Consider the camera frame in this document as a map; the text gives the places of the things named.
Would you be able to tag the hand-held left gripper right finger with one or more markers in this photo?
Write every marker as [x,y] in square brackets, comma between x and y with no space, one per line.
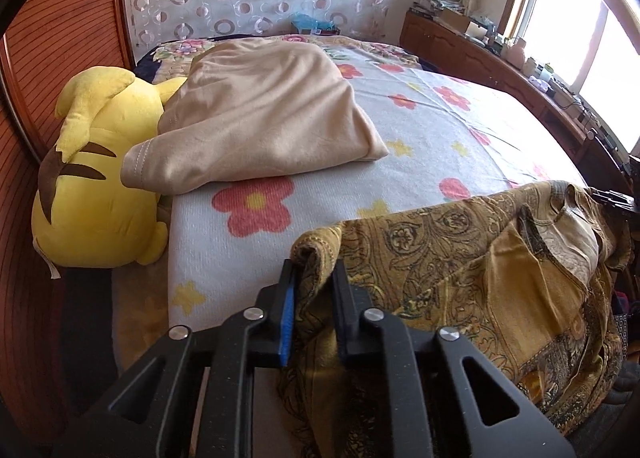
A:
[350,323]

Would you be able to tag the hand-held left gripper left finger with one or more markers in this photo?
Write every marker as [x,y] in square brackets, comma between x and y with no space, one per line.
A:
[287,323]

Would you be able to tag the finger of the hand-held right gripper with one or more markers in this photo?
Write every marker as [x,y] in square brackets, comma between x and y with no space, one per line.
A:
[617,198]

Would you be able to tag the gold patterned shirt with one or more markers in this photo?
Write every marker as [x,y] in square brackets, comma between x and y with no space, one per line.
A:
[450,263]

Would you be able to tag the white jars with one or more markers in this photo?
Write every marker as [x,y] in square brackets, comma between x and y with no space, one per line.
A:
[537,69]

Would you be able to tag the pink bottle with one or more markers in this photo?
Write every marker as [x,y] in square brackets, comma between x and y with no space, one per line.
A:
[517,49]

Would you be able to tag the wooden framed window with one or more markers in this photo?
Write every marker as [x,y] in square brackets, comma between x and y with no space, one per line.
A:
[565,13]

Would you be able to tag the white flower print blanket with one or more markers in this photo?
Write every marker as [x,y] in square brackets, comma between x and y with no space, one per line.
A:
[425,138]

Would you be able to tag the beige folded garment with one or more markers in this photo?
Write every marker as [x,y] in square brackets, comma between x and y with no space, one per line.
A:
[265,113]

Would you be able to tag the yellow plush toy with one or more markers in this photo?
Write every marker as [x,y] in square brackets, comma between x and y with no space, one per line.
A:
[100,198]

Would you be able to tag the long wooden cabinet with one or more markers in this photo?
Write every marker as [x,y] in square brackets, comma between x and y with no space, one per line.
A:
[450,43]

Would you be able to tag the cardboard box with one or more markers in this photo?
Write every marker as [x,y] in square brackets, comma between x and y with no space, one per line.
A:
[460,21]

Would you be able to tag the blue bag on box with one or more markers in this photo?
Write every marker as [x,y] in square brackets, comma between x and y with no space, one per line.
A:
[307,22]

